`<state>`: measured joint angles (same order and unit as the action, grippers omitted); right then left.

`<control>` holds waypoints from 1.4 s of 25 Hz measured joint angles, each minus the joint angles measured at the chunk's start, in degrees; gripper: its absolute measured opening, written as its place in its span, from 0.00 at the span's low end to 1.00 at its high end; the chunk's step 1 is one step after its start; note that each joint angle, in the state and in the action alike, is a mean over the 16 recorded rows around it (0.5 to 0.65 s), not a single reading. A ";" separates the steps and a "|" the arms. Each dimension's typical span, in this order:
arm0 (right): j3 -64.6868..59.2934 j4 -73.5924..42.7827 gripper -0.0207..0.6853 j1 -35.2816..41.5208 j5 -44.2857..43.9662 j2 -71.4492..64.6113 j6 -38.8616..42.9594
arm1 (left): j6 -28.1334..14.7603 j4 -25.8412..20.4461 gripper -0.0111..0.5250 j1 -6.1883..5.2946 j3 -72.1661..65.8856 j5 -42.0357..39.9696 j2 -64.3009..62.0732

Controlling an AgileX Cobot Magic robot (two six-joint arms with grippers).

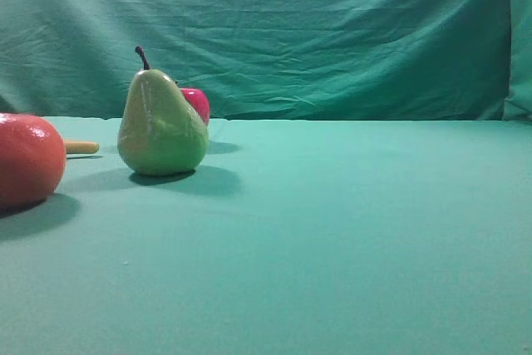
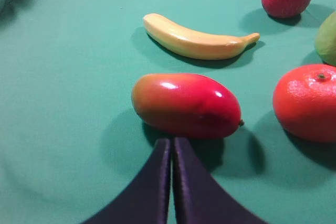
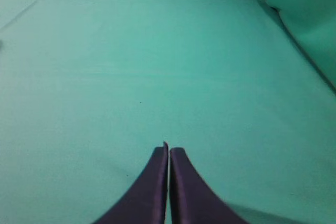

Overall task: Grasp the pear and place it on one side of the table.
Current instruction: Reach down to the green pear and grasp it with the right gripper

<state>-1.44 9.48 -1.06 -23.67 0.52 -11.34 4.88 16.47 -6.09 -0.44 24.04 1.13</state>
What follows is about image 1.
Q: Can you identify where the green pear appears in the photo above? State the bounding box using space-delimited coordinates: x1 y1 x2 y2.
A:
117 46 209 176

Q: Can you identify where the red apple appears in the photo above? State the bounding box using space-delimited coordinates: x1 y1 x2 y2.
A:
174 81 210 126

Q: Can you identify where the green backdrop cloth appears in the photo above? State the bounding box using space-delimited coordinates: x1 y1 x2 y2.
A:
1 0 531 120

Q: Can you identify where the yellow banana tip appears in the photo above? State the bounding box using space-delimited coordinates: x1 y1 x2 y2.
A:
63 141 100 154

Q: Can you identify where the orange round fruit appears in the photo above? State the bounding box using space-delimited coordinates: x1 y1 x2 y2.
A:
1 113 66 210

